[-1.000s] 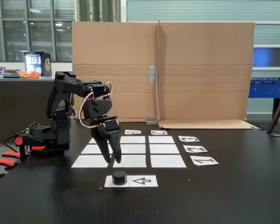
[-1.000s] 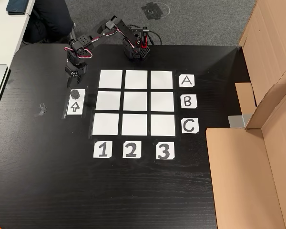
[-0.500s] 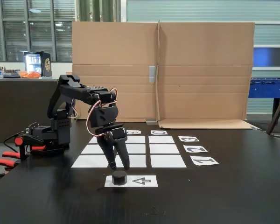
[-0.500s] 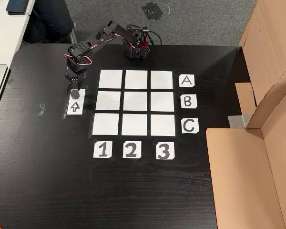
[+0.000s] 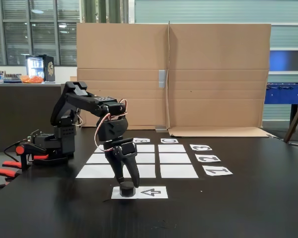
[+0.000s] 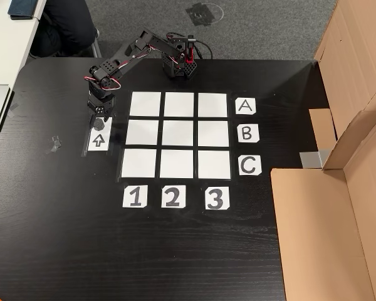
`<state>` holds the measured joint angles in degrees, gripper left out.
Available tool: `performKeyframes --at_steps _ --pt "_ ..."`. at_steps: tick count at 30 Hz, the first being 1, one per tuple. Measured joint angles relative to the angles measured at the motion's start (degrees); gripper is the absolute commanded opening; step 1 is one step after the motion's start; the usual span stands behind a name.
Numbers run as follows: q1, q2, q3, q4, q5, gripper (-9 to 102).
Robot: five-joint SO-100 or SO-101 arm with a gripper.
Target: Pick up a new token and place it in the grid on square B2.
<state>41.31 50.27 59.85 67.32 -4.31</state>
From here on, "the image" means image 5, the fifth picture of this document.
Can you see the dark brown counter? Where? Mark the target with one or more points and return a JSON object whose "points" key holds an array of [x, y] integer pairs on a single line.
{"points": [[7, 111]]}

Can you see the grey tape strip on table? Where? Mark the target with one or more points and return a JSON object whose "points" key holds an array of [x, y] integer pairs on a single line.
{"points": [[161, 129]]}

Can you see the brown cardboard panel with flap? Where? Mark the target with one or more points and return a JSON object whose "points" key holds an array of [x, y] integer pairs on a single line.
{"points": [[218, 62]]}

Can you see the grey tape strip on cardboard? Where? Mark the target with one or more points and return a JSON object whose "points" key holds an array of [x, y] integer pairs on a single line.
{"points": [[162, 78]]}

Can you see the blue foosball table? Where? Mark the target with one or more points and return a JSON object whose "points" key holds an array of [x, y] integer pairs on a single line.
{"points": [[283, 95]]}

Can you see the orange snack bag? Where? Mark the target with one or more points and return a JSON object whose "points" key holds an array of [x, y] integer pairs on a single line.
{"points": [[32, 79]]}

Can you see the paper sheet letter C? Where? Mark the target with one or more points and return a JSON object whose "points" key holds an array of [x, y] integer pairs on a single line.
{"points": [[162, 140]]}

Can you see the black red table clamp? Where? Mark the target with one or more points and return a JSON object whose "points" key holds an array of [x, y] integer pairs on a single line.
{"points": [[23, 153]]}

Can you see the row of small bottles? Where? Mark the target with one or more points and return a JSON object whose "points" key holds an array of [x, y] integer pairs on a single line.
{"points": [[0, 78]]}

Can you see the brown wooden leg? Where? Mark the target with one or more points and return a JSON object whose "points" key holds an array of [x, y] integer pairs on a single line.
{"points": [[296, 119]]}

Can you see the white arrow paper sheet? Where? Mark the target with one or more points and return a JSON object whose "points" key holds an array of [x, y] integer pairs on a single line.
{"points": [[154, 193]]}

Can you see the paper sheet number 1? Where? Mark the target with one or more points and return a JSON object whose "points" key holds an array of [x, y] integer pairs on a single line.
{"points": [[208, 173]]}

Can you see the paper sheet letter B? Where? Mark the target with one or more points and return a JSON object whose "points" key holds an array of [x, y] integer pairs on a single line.
{"points": [[136, 140]]}

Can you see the black round token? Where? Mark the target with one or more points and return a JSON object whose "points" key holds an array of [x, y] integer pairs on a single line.
{"points": [[127, 192]]}

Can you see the paper sheet number 2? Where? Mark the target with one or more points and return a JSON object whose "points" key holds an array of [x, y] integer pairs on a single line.
{"points": [[198, 158]]}

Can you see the black mini fridge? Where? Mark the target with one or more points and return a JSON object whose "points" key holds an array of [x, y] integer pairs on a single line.
{"points": [[48, 68]]}

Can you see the paper sheet number 3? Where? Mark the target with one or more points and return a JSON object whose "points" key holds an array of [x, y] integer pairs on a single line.
{"points": [[192, 147]]}

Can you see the white paper grid square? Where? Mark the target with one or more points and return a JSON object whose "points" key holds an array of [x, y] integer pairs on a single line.
{"points": [[97, 150], [146, 158], [175, 158], [179, 171], [147, 171], [94, 171], [146, 148], [96, 158], [172, 148]]}

